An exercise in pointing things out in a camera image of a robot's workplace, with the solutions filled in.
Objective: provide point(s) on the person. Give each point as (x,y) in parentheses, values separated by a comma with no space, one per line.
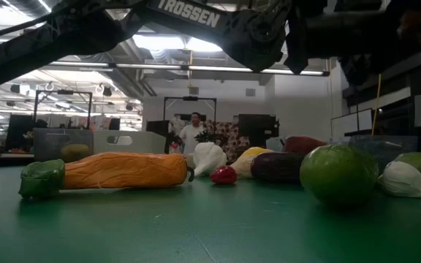
(192,135)

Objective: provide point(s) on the black screen panel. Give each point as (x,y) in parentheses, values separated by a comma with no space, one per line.
(258,129)
(18,131)

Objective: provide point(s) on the dark red apple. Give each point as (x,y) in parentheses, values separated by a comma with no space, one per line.
(302,145)

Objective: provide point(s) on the dark leafy plant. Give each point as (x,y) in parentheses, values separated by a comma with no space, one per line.
(207,137)

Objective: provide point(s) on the smoky grey translucent basket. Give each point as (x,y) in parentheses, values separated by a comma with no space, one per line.
(49,144)
(386,146)

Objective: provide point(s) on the small green pepper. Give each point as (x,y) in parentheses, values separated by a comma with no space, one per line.
(42,179)

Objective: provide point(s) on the black metal gantry frame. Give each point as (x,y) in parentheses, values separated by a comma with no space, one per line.
(190,98)
(65,92)

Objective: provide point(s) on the long ceiling light strip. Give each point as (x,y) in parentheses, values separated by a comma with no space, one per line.
(152,66)

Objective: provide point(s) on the green toy round vegetable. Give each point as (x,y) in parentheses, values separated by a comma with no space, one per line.
(338,175)

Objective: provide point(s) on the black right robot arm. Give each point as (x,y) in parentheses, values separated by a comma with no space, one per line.
(353,23)

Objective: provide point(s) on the yellow pole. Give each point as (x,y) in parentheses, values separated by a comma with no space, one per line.
(376,106)

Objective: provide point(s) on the yellow toy vegetable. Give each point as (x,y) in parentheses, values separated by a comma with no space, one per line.
(241,166)

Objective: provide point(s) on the pale tan garlic bulb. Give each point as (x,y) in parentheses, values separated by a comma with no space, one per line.
(404,180)

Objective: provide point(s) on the floral curtain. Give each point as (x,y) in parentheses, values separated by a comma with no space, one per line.
(232,135)

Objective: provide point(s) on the dark purple eggplant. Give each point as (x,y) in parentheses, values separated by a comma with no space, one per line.
(278,168)

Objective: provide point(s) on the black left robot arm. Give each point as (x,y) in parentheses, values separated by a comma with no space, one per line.
(239,33)

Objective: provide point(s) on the white garlic bulb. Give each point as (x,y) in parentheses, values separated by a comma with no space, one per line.
(208,159)

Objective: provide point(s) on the small red pepper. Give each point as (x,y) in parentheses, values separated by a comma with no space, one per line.
(224,175)

